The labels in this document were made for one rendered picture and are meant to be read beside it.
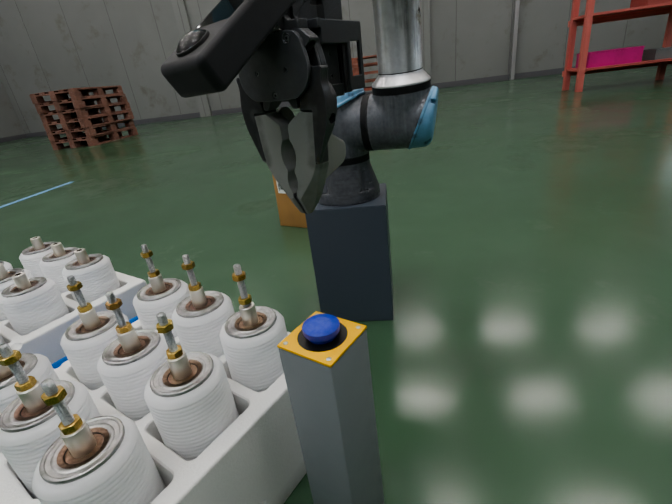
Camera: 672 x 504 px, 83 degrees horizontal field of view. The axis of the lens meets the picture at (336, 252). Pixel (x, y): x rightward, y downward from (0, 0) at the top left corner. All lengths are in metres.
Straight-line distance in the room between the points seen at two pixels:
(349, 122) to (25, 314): 0.74
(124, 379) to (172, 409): 0.11
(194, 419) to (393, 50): 0.67
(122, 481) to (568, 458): 0.60
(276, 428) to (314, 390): 0.17
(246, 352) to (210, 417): 0.09
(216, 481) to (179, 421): 0.08
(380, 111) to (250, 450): 0.63
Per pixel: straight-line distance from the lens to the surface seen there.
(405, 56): 0.79
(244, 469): 0.56
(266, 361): 0.56
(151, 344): 0.61
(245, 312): 0.56
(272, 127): 0.34
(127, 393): 0.61
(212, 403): 0.51
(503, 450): 0.72
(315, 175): 0.32
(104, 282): 1.00
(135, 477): 0.50
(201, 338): 0.64
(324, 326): 0.40
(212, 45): 0.27
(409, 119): 0.79
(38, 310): 0.96
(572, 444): 0.76
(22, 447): 0.58
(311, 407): 0.44
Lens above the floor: 0.56
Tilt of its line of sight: 25 degrees down
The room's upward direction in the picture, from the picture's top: 7 degrees counter-clockwise
